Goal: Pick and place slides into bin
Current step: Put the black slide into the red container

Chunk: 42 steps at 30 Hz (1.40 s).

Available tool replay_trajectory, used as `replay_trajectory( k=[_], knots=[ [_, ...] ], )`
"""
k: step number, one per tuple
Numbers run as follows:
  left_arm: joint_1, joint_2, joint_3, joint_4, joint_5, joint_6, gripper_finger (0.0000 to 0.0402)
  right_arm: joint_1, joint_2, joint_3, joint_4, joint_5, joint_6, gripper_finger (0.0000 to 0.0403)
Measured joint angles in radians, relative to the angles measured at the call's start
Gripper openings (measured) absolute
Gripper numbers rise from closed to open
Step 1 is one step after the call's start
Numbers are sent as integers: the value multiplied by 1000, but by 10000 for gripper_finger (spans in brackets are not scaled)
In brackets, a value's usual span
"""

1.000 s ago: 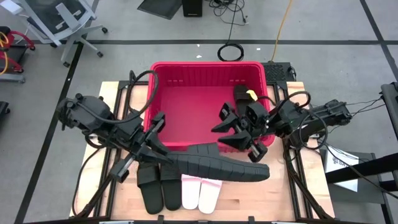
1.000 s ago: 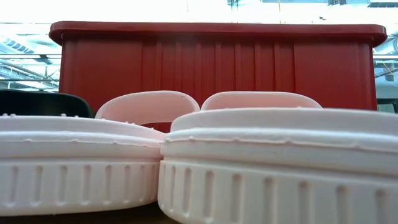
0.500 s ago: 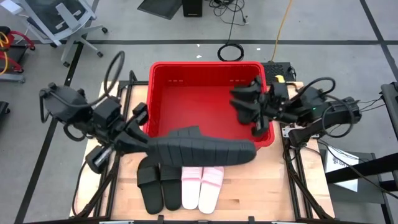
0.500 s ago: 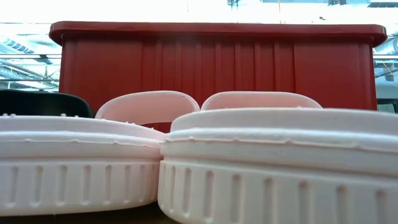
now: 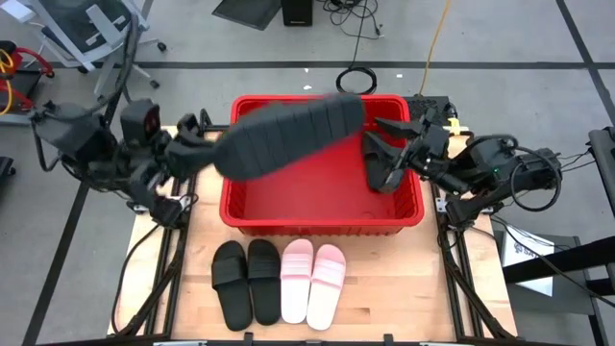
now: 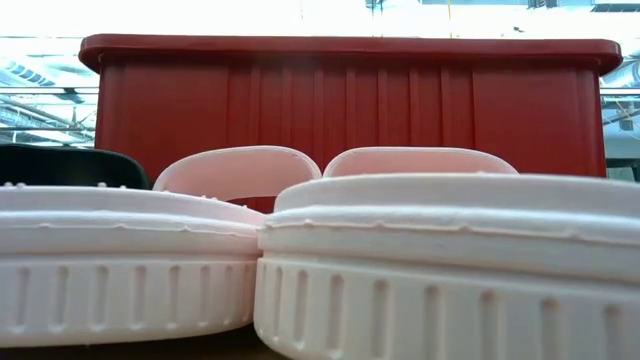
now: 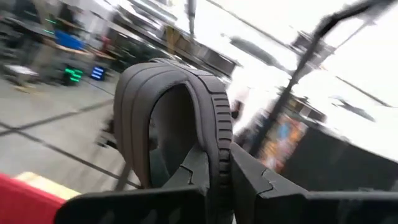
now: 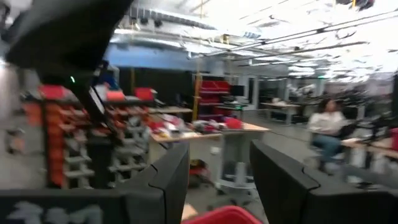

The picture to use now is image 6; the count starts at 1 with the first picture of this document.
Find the black slide sandal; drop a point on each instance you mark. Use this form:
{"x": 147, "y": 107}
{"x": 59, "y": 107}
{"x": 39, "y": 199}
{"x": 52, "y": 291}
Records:
{"x": 60, "y": 165}

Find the pale pink slide sandal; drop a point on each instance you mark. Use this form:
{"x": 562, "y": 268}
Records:
{"x": 125, "y": 235}
{"x": 450, "y": 240}

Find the red plastic bin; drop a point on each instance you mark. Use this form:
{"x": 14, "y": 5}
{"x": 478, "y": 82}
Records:
{"x": 320, "y": 100}

